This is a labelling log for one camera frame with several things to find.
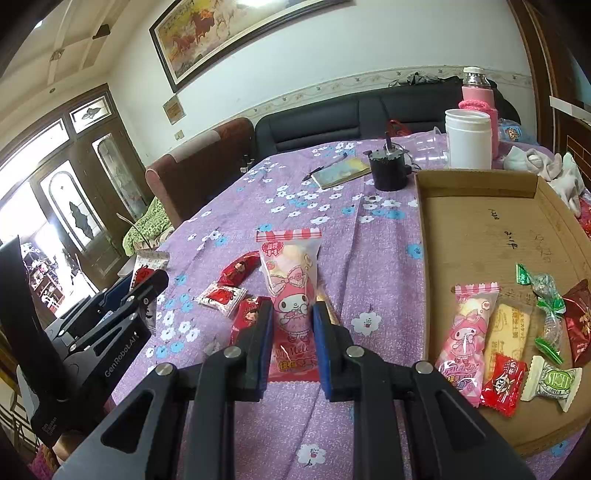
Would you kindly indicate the yellow notebook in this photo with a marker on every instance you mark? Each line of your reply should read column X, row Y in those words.
column 341, row 173

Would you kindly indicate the black leather sofa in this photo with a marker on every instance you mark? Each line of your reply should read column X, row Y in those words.
column 323, row 120

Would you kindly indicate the purple floral tablecloth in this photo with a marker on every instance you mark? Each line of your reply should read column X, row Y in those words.
column 369, row 258

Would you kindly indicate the small red cartoon snack packet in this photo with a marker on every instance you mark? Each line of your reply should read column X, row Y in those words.
column 503, row 385

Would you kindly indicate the small wall plaque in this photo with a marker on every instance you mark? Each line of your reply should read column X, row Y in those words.
column 171, row 110

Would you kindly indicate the dark clothes pile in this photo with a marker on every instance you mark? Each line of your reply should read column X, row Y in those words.
column 420, row 79

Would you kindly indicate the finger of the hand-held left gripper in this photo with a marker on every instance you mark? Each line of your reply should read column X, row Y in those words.
column 115, row 290
column 147, row 288

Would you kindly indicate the blue cartoon packet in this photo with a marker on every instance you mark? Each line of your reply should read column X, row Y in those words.
column 512, row 131

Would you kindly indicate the wooden cabinet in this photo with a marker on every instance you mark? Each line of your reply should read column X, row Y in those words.
column 545, row 55

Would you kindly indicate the pink cartoon snack packet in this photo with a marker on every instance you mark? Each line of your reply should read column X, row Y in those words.
column 291, row 286
column 466, row 332

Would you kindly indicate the red plastic bag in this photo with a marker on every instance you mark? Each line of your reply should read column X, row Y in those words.
column 585, row 217

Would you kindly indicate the dark red foil snack packet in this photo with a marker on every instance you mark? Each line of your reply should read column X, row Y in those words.
column 579, row 323

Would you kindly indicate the clear plastic cup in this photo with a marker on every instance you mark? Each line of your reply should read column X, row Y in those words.
column 427, row 150

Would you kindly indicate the black pen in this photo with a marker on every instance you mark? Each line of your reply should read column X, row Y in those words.
column 324, row 167

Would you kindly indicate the white and red snack packet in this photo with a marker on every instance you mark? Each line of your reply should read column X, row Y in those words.
column 150, row 263
column 221, row 296

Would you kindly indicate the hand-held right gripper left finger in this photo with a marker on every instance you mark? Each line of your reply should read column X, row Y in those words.
column 266, row 355

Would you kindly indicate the red girl-face snack packet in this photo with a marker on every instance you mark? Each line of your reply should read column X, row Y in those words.
column 238, row 270
column 247, row 316

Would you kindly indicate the black cylindrical container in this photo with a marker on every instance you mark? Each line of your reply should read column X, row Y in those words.
column 388, row 173

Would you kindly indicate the yellow biscuit packet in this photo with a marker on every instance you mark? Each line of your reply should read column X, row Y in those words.
column 505, row 332

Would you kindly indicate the framed horse painting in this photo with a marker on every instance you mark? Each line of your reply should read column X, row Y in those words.
column 231, row 32

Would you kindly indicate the white plastic jar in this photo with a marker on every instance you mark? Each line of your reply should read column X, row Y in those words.
column 467, row 138

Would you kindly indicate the bottle in pink knit sleeve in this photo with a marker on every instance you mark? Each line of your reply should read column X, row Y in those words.
column 478, row 94

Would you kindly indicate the green and white candy packet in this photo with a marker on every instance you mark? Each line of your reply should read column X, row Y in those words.
column 551, row 383

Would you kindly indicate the green twist-wrapped candy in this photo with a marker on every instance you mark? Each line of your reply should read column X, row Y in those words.
column 551, row 330
column 544, row 287

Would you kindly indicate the cardboard box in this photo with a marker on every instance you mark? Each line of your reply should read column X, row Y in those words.
column 485, row 230

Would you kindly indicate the person's left hand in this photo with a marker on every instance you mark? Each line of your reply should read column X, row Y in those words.
column 69, row 445

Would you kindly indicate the white cloth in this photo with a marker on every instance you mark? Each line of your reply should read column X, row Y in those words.
column 545, row 170

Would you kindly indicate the green cushion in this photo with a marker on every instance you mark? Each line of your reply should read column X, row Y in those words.
column 150, row 226

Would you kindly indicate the brown armchair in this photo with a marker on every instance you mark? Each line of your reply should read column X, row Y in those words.
column 198, row 175

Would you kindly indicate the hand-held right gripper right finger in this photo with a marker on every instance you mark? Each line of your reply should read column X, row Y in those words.
column 321, row 355

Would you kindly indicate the wooden glass door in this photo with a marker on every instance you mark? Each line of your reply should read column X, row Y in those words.
column 92, row 175

